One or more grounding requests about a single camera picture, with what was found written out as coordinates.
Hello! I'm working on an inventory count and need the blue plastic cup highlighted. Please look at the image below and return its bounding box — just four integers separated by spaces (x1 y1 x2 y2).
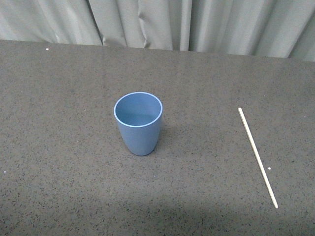
113 91 163 156

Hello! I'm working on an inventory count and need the grey-green curtain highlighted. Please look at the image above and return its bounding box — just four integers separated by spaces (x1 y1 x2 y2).
0 0 315 61

